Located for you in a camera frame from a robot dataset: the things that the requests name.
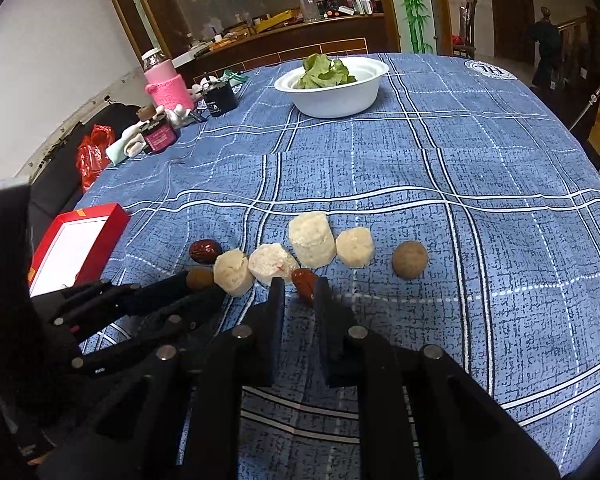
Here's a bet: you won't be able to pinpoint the red box with white inside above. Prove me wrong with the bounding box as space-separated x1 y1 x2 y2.
28 203 131 298

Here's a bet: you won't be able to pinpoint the black cup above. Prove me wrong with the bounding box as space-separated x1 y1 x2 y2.
200 75 239 118

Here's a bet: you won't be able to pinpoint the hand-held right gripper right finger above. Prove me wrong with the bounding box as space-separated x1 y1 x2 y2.
313 276 561 480

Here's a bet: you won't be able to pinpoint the blue plaid tablecloth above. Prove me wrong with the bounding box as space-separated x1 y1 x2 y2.
75 52 600 480

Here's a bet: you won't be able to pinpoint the red date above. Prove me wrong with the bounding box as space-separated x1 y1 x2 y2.
188 239 224 265
291 268 321 307

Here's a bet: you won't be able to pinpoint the bamboo painted pillar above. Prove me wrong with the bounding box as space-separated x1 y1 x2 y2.
390 0 438 54

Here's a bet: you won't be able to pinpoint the wooden chair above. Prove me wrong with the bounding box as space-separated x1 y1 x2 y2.
452 0 479 59

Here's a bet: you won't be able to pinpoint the black chair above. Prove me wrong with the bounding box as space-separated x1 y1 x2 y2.
15 102 143 241

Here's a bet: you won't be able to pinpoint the brown longan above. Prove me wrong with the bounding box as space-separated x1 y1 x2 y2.
392 240 429 280
186 267 215 291

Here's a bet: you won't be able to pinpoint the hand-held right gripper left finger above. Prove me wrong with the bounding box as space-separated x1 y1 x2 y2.
37 277 286 480

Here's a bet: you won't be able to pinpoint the yellow box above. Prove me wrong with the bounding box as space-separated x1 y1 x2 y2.
252 9 301 31

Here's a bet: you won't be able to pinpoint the red plastic bag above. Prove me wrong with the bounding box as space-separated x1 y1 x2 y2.
76 125 116 193

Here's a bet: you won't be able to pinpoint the wooden counter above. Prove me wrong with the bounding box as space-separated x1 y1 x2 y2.
172 10 388 86

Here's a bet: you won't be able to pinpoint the white bowl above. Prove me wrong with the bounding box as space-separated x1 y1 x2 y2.
274 56 390 119

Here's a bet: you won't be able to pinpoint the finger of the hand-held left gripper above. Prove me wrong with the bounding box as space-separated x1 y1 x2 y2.
50 270 192 334
71 286 227 377

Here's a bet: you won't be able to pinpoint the white cloth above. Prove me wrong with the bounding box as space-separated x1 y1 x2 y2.
107 70 248 166

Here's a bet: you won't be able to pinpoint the peeled banana chunk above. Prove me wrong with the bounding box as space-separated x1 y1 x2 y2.
213 249 256 297
288 211 337 268
248 243 300 287
335 227 376 267

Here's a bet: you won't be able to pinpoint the pink sleeved bottle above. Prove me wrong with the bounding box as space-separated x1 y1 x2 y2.
141 47 193 111

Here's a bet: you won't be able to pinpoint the wooden door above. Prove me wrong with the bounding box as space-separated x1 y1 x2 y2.
485 0 536 66

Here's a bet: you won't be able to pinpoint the green lettuce leaves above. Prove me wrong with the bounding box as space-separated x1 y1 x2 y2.
299 53 357 90

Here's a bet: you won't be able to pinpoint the dark jar with pink label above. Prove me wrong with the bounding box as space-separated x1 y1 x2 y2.
137 105 178 155

